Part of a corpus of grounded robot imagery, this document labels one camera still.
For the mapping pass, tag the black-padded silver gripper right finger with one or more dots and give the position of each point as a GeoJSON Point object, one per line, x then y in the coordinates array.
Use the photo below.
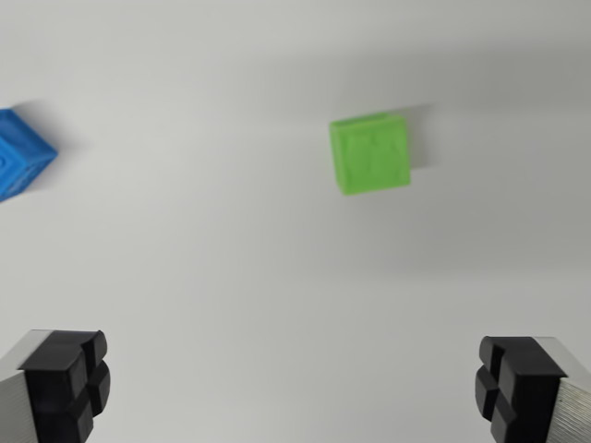
{"type": "Point", "coordinates": [526, 392]}

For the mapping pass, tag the black-padded silver gripper left finger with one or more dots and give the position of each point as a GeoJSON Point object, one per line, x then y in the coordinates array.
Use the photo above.
{"type": "Point", "coordinates": [55, 387]}

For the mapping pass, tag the blue embossed cube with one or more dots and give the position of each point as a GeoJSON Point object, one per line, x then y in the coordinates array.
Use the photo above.
{"type": "Point", "coordinates": [20, 154]}

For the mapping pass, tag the green embossed cube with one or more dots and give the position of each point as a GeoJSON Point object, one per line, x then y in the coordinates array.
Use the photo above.
{"type": "Point", "coordinates": [370, 154]}

